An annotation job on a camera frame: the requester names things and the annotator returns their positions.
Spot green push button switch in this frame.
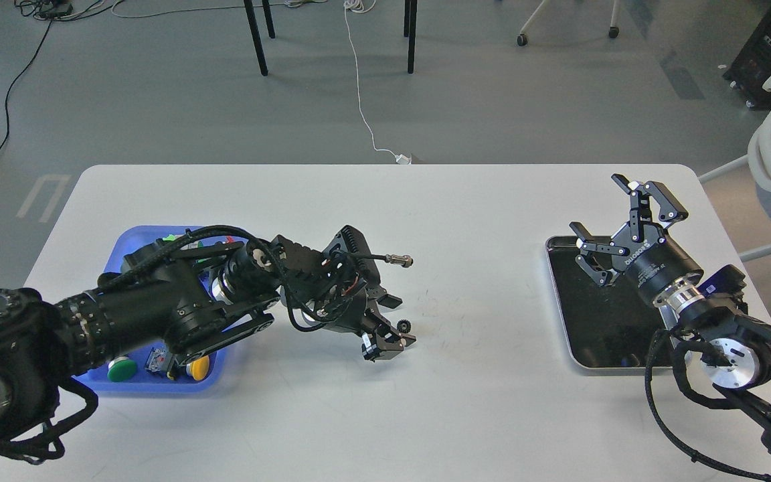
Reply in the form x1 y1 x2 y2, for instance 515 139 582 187
106 355 139 382

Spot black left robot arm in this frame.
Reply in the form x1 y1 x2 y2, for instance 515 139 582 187
0 225 416 465

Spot black table legs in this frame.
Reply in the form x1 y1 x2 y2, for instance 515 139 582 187
243 0 419 76

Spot white chair base with wheels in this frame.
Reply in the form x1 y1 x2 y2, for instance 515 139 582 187
513 1 623 47

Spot metal tray with black mat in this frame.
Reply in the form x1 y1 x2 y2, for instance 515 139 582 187
545 235 677 376

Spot white cable on floor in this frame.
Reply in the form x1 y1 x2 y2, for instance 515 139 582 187
343 0 413 165

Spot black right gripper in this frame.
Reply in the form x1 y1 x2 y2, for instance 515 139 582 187
570 173 704 309

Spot black equipment case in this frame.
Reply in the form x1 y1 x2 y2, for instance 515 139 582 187
723 6 771 110

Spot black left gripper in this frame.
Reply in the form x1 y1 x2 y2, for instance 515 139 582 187
324 287 416 362

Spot blue plastic tray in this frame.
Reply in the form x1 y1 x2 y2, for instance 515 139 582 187
76 225 237 396

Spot black cable on floor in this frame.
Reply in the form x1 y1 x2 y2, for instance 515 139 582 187
0 0 112 254

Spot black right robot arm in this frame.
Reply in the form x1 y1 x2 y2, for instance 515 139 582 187
570 173 771 481

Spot yellow push button switch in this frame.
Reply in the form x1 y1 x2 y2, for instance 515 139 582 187
145 345 211 382

